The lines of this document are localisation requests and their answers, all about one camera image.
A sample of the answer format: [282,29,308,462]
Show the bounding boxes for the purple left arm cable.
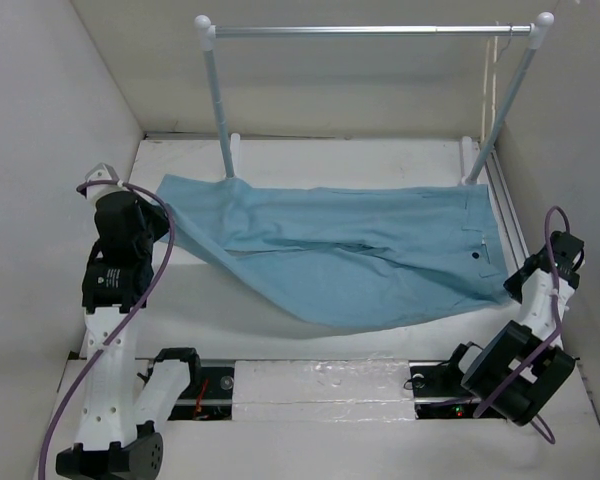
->
[37,182,177,480]

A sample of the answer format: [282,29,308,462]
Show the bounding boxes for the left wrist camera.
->
[85,163,121,197]

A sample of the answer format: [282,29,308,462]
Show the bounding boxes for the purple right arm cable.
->
[472,205,574,445]

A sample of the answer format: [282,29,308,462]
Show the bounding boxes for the cream plastic hanger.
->
[479,36,510,145]

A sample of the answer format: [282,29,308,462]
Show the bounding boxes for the light blue trousers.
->
[157,175,509,330]

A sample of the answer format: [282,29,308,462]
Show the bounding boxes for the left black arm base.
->
[137,365,236,421]

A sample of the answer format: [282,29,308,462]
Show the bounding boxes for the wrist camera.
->
[85,163,121,197]
[550,231,584,290]

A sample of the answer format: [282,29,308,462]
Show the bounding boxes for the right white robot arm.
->
[442,251,583,426]

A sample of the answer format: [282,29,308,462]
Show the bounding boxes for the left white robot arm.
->
[55,190,203,479]

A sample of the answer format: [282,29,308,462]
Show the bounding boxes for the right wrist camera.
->
[550,231,584,290]

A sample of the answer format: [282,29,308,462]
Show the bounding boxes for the white clothes rack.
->
[193,12,555,184]

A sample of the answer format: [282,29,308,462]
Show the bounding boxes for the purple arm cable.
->
[37,182,177,480]
[472,205,574,445]

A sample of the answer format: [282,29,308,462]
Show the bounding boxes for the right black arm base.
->
[403,364,480,420]

